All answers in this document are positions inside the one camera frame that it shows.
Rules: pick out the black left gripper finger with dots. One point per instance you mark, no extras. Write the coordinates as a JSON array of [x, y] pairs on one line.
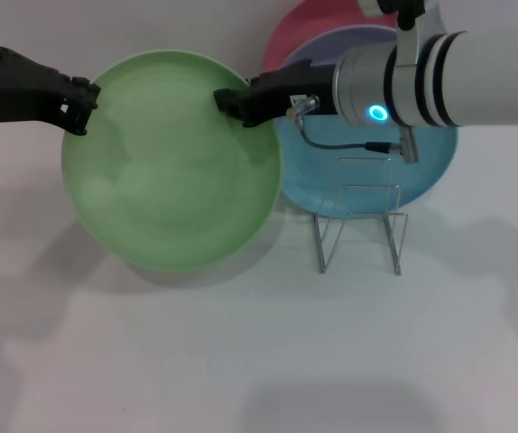
[[80, 101]]

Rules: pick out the green round plate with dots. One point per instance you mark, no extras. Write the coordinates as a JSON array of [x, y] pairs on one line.
[[173, 167]]

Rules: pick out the cyan round plate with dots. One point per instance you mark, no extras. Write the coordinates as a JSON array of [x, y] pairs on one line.
[[376, 180]]

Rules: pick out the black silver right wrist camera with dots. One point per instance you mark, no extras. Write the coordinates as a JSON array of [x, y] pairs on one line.
[[410, 9]]

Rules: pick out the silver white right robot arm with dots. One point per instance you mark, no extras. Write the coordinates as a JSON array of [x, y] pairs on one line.
[[489, 81]]

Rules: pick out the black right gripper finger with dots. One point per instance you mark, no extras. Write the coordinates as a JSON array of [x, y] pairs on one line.
[[231, 103]]

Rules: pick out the red round plate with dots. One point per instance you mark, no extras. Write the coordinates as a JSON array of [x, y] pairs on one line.
[[295, 27]]

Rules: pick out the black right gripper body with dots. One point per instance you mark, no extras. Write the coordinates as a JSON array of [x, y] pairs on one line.
[[286, 88]]

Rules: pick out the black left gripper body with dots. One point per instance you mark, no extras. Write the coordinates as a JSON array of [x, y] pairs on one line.
[[24, 90]]

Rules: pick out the purple round plate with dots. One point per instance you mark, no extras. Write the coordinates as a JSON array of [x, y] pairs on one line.
[[331, 45]]

